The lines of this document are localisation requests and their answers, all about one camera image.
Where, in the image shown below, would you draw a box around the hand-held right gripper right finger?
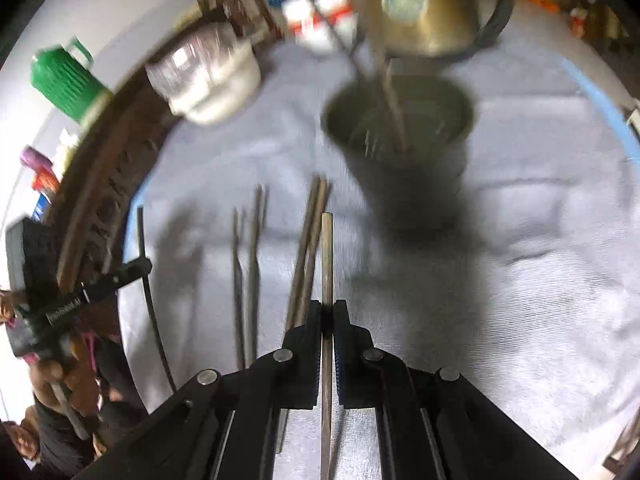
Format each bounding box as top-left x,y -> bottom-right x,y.
333,299 -> 581,480

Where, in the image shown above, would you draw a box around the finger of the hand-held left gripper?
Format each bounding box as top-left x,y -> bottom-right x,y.
79,257 -> 154,305

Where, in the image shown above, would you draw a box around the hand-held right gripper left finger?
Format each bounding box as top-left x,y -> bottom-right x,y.
75,300 -> 322,480

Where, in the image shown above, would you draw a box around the dark thin chopstick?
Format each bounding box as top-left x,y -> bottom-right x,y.
136,206 -> 178,393

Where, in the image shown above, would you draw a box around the brown chopstick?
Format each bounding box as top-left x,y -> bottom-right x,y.
297,178 -> 331,327
285,175 -> 322,332

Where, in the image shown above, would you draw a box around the wooden chopstick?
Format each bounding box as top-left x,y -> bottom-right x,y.
320,212 -> 335,480

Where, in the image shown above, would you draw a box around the dark grey utensil cup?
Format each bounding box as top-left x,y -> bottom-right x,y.
320,80 -> 476,233

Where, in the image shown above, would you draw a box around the chopsticks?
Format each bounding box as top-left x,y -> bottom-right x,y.
382,57 -> 408,153

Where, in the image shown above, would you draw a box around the person's left hand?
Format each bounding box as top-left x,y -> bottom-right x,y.
27,332 -> 103,417

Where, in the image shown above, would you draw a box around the red packet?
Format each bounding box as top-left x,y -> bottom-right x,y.
31,167 -> 59,192

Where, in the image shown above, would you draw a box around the carved wooden table rim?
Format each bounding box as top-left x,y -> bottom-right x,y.
52,10 -> 213,343

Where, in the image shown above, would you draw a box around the pink bottle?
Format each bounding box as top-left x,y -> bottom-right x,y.
20,146 -> 52,172

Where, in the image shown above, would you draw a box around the green plastic jug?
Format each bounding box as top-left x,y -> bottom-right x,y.
29,37 -> 115,127

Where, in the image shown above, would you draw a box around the white plastic bowl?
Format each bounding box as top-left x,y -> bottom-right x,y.
167,35 -> 263,126

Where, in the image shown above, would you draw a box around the grey cloth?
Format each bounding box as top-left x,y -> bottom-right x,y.
120,0 -> 640,480

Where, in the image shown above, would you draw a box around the clear plastic bag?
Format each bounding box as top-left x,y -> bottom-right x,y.
145,22 -> 241,101

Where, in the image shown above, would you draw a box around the brown wooden rack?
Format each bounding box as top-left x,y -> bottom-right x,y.
197,0 -> 284,47

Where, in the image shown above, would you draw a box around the red white bowl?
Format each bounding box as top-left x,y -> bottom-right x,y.
280,0 -> 328,53
315,0 -> 361,43

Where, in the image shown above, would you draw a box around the white box blue print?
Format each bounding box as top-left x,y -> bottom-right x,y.
260,0 -> 297,26

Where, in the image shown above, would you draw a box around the gold kettle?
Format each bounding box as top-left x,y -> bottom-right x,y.
352,0 -> 516,61

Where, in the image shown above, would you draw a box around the blue table mat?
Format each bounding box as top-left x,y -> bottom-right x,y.
560,57 -> 640,163

